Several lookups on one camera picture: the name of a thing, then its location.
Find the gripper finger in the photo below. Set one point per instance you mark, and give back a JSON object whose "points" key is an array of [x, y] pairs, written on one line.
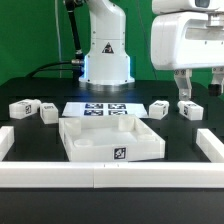
{"points": [[182, 78], [216, 87]]}

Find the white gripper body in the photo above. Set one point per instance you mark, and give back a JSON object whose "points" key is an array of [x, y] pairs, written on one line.
{"points": [[184, 41]]}

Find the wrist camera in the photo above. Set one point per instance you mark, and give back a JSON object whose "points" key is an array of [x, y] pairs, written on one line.
{"points": [[171, 6]]}

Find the white square table top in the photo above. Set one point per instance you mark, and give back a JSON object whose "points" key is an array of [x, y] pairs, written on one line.
{"points": [[117, 138]]}

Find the white sheet with markers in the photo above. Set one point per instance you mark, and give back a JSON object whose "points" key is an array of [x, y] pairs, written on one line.
{"points": [[74, 109]]}

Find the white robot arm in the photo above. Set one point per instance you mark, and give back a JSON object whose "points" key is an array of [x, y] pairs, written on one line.
{"points": [[107, 66]]}

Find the white U-shaped obstacle fence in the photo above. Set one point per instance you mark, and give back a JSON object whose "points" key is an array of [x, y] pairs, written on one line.
{"points": [[104, 175]]}

